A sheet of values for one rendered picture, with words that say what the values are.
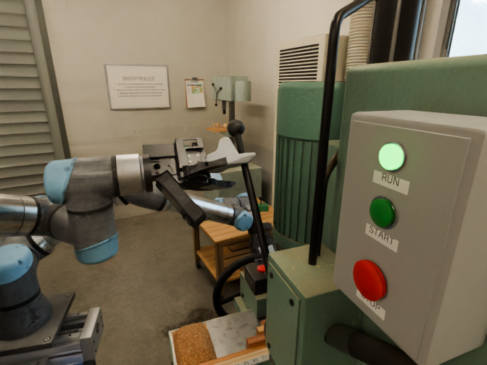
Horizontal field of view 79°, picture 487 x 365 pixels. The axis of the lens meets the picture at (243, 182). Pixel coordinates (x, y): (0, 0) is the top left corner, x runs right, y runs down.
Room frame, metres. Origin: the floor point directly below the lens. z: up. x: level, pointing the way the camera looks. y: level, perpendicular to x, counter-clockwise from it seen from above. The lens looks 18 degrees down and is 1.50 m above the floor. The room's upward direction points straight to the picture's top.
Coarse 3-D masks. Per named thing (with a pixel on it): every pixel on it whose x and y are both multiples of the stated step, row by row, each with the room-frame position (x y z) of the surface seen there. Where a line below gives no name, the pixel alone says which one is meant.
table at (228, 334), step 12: (240, 300) 0.75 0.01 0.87; (240, 312) 0.66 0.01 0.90; (252, 312) 0.66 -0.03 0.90; (216, 324) 0.62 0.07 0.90; (228, 324) 0.62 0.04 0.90; (240, 324) 0.62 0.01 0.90; (252, 324) 0.62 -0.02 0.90; (216, 336) 0.58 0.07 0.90; (228, 336) 0.58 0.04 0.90; (240, 336) 0.58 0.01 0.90; (216, 348) 0.54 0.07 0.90; (228, 348) 0.54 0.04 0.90; (240, 348) 0.54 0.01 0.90
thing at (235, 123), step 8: (232, 120) 0.59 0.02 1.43; (232, 128) 0.57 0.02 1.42; (240, 128) 0.58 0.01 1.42; (232, 136) 0.59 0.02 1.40; (240, 136) 0.57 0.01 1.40; (240, 144) 0.56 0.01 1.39; (240, 152) 0.55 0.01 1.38; (248, 168) 0.53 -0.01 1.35; (248, 176) 0.52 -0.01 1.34; (248, 184) 0.51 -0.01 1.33; (248, 192) 0.51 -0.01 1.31; (256, 200) 0.50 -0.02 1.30; (256, 208) 0.49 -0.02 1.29; (256, 216) 0.48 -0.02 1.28; (256, 224) 0.47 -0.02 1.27; (264, 232) 0.46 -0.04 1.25; (264, 240) 0.45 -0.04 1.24; (264, 248) 0.44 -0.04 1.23; (264, 256) 0.44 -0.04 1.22; (264, 264) 0.43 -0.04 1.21; (264, 328) 0.38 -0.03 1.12
